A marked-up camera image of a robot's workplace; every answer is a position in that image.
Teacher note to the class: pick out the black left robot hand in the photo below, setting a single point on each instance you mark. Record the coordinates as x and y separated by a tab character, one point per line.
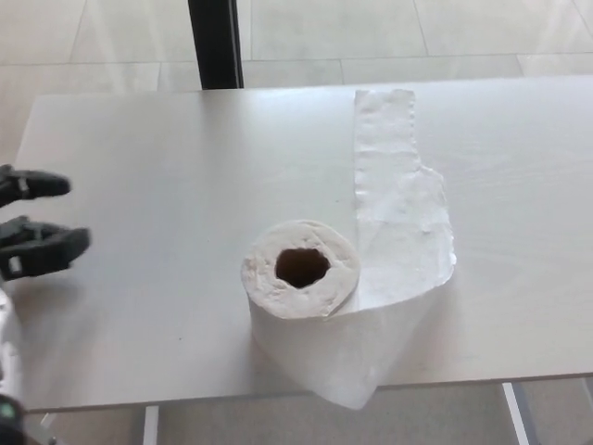
46	245

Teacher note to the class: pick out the white toilet paper roll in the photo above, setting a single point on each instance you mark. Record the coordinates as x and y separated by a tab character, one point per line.
301	334

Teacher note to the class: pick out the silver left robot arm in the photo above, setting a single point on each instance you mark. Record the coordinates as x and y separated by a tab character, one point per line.
8	343

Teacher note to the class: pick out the white metal table leg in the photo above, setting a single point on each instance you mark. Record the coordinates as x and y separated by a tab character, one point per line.
516	417
150	426

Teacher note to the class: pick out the black vertical post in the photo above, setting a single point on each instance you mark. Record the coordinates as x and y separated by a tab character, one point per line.
218	41

